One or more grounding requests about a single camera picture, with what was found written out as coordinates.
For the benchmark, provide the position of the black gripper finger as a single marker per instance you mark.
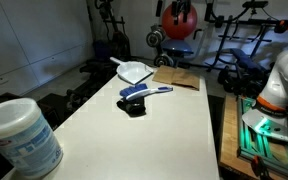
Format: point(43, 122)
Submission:
point(175, 11)
point(186, 11)

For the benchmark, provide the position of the brown cardboard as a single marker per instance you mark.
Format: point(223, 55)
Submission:
point(177, 77)

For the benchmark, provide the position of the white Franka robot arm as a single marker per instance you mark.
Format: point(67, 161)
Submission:
point(284, 76)

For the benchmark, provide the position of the red exercise ball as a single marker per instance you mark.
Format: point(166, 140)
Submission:
point(180, 30)

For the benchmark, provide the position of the grey weight plate stack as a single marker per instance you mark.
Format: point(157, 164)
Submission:
point(164, 60)
point(154, 36)

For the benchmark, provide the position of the blue balance trainer dome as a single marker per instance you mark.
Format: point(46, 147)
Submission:
point(177, 46)

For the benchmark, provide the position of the black weight plate rack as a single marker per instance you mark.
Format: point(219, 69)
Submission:
point(160, 50)

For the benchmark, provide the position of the black upright exercise machine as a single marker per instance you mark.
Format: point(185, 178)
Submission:
point(119, 40)

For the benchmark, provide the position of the white plastic dustpan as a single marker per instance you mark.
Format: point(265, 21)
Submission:
point(134, 71)

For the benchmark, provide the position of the blue weight bench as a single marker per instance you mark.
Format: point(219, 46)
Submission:
point(247, 58)

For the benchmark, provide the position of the blue white hand brush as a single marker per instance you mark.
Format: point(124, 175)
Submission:
point(134, 92)

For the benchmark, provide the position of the black dumbbell pile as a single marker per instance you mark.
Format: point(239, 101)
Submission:
point(247, 83)

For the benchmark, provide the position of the orange black clamp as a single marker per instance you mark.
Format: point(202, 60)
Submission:
point(257, 163)
point(281, 26)

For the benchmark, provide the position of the black floor exercise equipment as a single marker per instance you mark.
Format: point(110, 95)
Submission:
point(94, 68)

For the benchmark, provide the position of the black glove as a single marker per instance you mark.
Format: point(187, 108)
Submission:
point(134, 108)

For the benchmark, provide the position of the wooden board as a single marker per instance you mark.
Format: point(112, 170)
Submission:
point(229, 133)

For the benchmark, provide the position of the white blue wipes tub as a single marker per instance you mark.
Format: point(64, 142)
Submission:
point(24, 140)

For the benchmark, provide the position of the black multi-gym frame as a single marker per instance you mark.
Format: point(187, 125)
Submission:
point(250, 21)

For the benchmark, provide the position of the white wall cabinets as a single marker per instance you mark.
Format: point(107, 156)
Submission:
point(34, 33)

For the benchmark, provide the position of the green-lit aluminium frame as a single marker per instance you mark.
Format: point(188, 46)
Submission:
point(250, 143)

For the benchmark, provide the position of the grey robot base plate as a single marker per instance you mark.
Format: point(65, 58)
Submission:
point(277, 128)

